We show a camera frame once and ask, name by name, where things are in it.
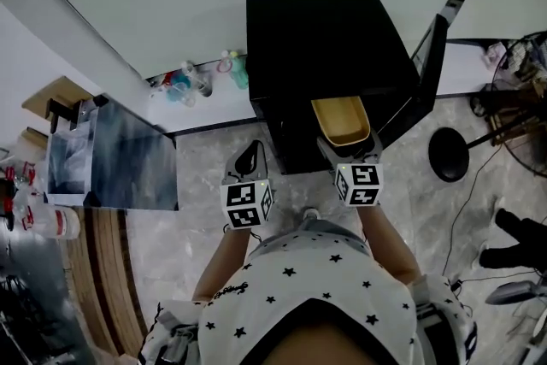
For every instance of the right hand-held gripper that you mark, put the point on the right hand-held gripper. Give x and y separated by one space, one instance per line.
359 186

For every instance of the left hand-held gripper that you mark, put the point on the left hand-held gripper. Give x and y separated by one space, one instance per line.
245 205

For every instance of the tan rectangular tray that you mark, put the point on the tan rectangular tray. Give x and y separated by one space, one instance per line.
342 119

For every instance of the black mini fridge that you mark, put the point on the black mini fridge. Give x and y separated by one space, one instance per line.
320 47

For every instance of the person's left forearm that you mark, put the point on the person's left forearm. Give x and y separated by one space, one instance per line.
222 265

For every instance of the person's right forearm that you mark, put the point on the person's right forearm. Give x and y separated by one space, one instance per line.
384 239

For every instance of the person's grey shoe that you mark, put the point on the person's grey shoe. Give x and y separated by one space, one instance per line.
310 214

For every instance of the clear glass jar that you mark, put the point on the clear glass jar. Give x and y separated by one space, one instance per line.
205 85

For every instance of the green plastic bottle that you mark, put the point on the green plastic bottle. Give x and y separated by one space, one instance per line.
239 72

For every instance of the blue plastic cup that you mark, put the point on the blue plastic cup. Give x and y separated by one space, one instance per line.
176 92

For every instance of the clear plastic bottle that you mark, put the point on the clear plastic bottle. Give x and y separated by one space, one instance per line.
191 77

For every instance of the grey marbled cube table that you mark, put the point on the grey marbled cube table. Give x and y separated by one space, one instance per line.
128 158

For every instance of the white star-print shirt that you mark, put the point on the white star-print shirt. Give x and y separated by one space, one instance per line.
307 295

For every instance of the black standing fan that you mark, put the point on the black standing fan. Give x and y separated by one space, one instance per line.
504 115

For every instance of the wooden slat platform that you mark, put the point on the wooden slat platform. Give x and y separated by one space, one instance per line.
102 278

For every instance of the black stand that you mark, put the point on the black stand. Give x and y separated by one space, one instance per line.
64 115

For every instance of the large red-label water bottle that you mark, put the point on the large red-label water bottle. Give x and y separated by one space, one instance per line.
62 223

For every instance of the brown cardboard sheet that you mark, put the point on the brown cardboard sheet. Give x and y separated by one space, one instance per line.
55 94

